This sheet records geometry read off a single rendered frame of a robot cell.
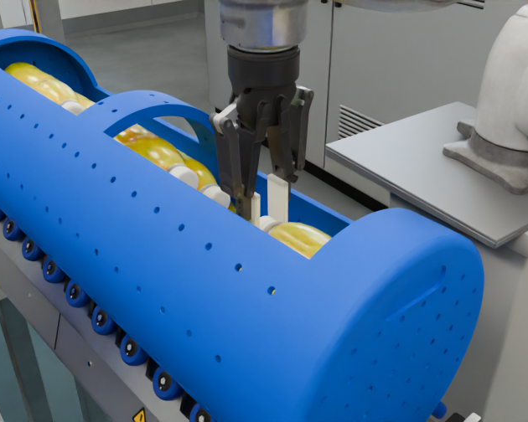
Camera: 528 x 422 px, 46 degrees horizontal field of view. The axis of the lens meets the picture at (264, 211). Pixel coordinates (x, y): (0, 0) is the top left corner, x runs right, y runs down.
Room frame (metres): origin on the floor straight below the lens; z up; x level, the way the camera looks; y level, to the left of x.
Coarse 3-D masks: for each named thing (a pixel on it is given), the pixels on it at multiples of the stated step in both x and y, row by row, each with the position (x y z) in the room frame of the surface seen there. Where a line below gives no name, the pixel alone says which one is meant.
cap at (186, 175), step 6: (174, 168) 0.66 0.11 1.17; (180, 168) 0.66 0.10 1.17; (186, 168) 0.67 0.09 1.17; (174, 174) 0.65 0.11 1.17; (180, 174) 0.65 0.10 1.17; (186, 174) 0.66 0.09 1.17; (192, 174) 0.66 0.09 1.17; (186, 180) 0.66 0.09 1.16; (192, 180) 0.66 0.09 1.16; (198, 180) 0.67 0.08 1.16; (192, 186) 0.66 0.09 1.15
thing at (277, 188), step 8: (272, 176) 0.65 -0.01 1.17; (272, 184) 0.64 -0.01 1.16; (280, 184) 0.63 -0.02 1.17; (272, 192) 0.64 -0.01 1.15; (280, 192) 0.63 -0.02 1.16; (272, 200) 0.64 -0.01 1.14; (280, 200) 0.63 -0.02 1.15; (272, 208) 0.64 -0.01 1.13; (280, 208) 0.63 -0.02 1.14; (272, 216) 0.64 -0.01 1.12; (280, 216) 0.63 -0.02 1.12
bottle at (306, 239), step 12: (276, 228) 0.60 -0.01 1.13; (288, 228) 0.59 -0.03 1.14; (300, 228) 0.58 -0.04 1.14; (312, 228) 0.58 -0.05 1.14; (288, 240) 0.57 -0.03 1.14; (300, 240) 0.56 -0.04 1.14; (312, 240) 0.56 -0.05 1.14; (324, 240) 0.56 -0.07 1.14; (300, 252) 0.55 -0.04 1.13; (312, 252) 0.54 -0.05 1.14
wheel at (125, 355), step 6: (126, 336) 0.59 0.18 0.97; (126, 342) 0.58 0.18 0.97; (132, 342) 0.58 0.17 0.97; (120, 348) 0.58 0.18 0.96; (126, 348) 0.57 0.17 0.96; (132, 348) 0.57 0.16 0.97; (138, 348) 0.56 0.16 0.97; (126, 354) 0.57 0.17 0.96; (132, 354) 0.56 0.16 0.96; (138, 354) 0.56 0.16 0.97; (144, 354) 0.56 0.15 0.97; (126, 360) 0.56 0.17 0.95; (132, 360) 0.56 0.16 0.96; (138, 360) 0.56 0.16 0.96; (144, 360) 0.56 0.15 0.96
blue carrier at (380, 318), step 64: (0, 64) 1.04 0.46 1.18; (64, 64) 1.12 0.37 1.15; (0, 128) 0.78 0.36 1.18; (64, 128) 0.70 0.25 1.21; (0, 192) 0.74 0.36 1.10; (64, 192) 0.62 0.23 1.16; (128, 192) 0.56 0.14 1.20; (192, 192) 0.53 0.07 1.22; (256, 192) 0.76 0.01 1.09; (64, 256) 0.60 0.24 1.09; (128, 256) 0.51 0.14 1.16; (192, 256) 0.46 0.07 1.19; (256, 256) 0.43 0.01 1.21; (320, 256) 0.41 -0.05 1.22; (384, 256) 0.40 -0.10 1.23; (448, 256) 0.44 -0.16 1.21; (128, 320) 0.49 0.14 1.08; (192, 320) 0.42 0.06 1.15; (256, 320) 0.38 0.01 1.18; (320, 320) 0.36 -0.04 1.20; (384, 320) 0.38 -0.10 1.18; (448, 320) 0.45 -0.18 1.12; (192, 384) 0.41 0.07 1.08; (256, 384) 0.35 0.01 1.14; (320, 384) 0.33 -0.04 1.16; (384, 384) 0.39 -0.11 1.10; (448, 384) 0.47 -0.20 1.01
